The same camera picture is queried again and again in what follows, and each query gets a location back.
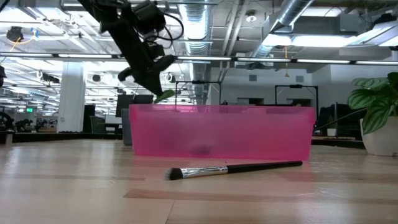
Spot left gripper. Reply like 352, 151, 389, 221
99, 18, 176, 96

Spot green-handled scissors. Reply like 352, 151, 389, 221
153, 89, 176, 104

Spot black-handled brush silver ferrule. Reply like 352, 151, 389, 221
164, 160, 303, 181

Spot black office monitor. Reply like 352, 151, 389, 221
115, 94, 155, 118

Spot grey translucent plastic bin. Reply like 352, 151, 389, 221
120, 108, 133, 146

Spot black cabinet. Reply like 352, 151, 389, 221
82, 105, 96, 134

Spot white building column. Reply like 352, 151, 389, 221
57, 62, 86, 133

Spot pink translucent plastic tray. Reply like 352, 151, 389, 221
129, 103, 316, 162

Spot black ceiling device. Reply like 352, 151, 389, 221
6, 26, 24, 43

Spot dark office monitors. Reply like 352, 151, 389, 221
318, 102, 361, 138

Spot striped-leaf plant in white pot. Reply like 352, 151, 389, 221
347, 72, 398, 157

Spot black rig frame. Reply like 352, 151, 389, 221
175, 80, 223, 106
274, 84, 319, 108

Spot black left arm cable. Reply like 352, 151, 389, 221
154, 12, 185, 43

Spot yellow hanging cord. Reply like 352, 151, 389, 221
284, 45, 290, 78

